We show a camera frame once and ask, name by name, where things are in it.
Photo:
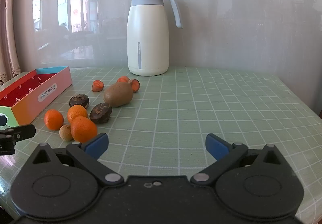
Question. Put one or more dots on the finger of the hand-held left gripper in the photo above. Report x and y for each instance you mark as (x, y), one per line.
(25, 131)

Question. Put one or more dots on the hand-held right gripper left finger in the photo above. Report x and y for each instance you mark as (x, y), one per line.
(96, 144)

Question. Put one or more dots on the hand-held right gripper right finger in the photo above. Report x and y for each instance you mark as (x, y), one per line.
(216, 147)

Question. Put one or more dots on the orange mandarin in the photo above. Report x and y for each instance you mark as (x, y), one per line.
(83, 129)
(53, 119)
(77, 113)

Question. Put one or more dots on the red cardboard gift box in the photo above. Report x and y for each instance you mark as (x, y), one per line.
(30, 105)

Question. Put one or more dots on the dark brown water chestnut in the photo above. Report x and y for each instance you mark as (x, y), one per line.
(100, 113)
(79, 100)

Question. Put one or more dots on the small tan longan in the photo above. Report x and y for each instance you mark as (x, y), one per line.
(64, 133)

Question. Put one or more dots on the brown kiwi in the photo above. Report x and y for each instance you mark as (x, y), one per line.
(118, 94)

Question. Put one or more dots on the small orange-red fruit brown skin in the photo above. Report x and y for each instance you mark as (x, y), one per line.
(135, 85)

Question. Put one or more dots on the green grid tablecloth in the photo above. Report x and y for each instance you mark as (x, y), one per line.
(201, 113)

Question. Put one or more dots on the beige curtain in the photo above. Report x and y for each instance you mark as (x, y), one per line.
(10, 38)

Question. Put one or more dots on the white thermos jug blue-grey lid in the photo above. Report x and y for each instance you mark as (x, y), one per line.
(147, 38)

